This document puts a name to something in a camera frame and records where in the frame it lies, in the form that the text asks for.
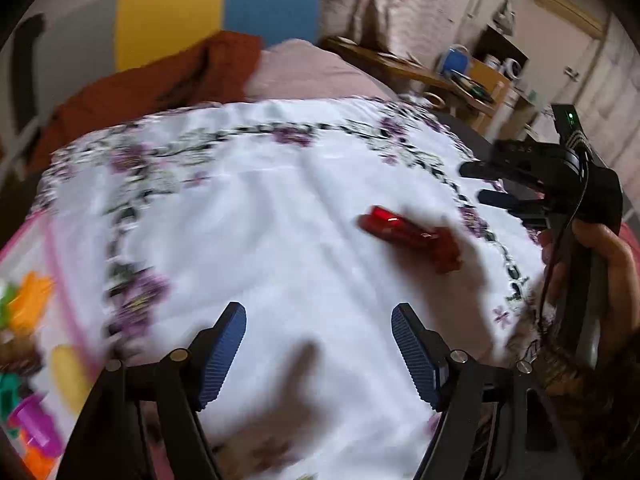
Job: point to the person's right forearm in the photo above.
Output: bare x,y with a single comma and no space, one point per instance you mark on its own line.
615,385

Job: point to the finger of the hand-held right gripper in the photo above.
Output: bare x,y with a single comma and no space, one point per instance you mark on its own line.
480,169
500,199

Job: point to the red translucent cylinder toy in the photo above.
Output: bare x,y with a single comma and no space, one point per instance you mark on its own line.
387,222

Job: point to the wooden desk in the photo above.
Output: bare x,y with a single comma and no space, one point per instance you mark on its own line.
400,67

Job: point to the person's right hand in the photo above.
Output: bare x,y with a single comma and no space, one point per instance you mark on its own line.
620,270

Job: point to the yellow plastic toy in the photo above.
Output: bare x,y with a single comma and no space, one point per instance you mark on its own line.
69,376

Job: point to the blue white metal chair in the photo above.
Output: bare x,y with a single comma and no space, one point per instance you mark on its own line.
455,60

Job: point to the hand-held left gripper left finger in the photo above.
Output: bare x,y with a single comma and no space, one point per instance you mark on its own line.
222,355

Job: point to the pink-rimmed white box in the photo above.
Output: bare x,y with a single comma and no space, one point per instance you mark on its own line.
20,255

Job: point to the beige curtain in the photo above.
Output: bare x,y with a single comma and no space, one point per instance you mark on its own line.
410,0

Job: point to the small wooden cabinet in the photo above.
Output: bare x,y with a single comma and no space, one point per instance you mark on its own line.
492,82

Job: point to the orange pink plastic toy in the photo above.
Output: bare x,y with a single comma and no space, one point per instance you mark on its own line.
39,460

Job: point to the white air conditioner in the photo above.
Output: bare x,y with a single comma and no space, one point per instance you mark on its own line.
570,10

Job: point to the rust red jacket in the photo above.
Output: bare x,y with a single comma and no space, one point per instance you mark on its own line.
150,85

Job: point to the black monitor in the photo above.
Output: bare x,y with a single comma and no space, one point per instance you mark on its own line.
500,42

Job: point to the white floral tablecloth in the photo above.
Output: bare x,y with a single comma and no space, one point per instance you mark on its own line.
280,200

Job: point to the grey yellow blue chair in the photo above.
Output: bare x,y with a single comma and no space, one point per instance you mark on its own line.
200,10

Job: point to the light green plastic toy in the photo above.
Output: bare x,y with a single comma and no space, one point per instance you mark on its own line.
5,299

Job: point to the pink blanket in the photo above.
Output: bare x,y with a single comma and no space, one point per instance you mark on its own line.
310,72

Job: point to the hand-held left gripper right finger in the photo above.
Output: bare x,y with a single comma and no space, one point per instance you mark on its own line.
417,355

